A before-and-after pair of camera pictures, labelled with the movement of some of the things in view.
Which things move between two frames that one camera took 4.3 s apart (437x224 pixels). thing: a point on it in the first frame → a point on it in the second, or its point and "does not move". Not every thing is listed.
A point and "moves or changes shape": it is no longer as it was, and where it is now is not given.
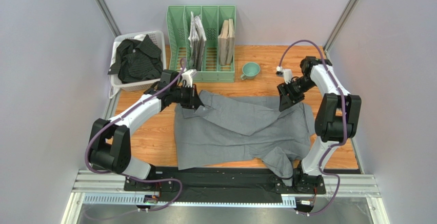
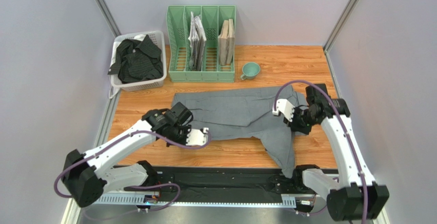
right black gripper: (288, 95) → (297, 123)
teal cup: (250, 70) does not move
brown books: (226, 39) does not move
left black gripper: (194, 101) → (187, 128)
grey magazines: (196, 40) does not move
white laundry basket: (157, 37) does not move
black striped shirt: (137, 60) does not move
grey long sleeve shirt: (229, 131) moves or changes shape
